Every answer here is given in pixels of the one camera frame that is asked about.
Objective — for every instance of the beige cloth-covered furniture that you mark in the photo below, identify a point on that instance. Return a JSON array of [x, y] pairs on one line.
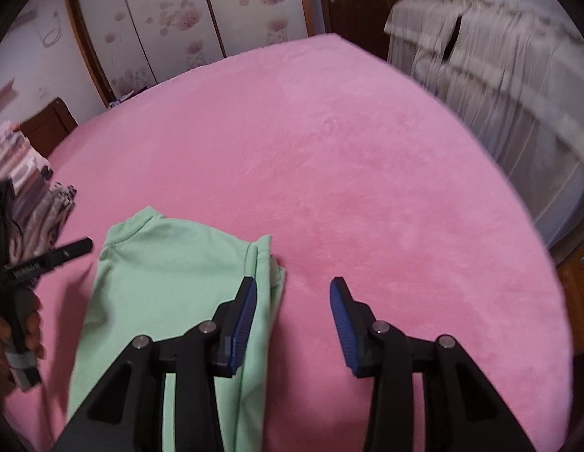
[[516, 81]]

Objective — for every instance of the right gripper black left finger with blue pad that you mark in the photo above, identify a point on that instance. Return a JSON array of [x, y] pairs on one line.
[[124, 411]]

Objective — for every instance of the dark wooden headboard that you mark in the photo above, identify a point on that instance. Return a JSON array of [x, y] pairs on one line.
[[50, 127]]

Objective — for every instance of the stack of folded clothes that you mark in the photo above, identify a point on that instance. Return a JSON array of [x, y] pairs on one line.
[[41, 206]]

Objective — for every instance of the pink plush bed blanket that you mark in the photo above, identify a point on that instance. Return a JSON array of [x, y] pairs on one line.
[[353, 170]]

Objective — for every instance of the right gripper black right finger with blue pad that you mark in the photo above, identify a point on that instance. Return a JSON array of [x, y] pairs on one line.
[[463, 410]]

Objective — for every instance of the floral sliding wardrobe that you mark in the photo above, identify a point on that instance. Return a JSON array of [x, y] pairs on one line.
[[129, 46]]

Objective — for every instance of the person's left hand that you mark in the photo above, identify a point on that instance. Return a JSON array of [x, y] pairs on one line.
[[32, 341]]

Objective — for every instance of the wooden chest of drawers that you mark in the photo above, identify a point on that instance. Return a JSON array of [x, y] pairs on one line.
[[571, 274]]

